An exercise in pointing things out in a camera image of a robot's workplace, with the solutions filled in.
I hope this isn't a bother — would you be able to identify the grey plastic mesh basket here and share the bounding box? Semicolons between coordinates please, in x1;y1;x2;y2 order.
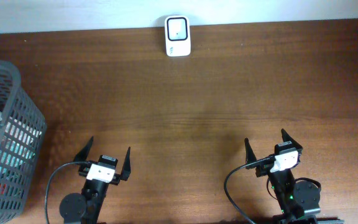
0;60;47;223

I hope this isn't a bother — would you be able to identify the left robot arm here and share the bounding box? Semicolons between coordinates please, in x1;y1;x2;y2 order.
59;138;131;224

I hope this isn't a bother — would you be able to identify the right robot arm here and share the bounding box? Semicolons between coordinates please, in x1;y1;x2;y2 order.
244;129;344;224

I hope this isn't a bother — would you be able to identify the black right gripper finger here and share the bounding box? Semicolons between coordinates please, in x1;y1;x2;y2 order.
244;138;257;164
281;129;303;153

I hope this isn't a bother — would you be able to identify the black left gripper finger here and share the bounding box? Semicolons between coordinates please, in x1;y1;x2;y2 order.
120;147;131;181
73;136;94;162

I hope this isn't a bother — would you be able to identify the black left camera cable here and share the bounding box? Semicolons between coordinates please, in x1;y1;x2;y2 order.
44;161;90;224

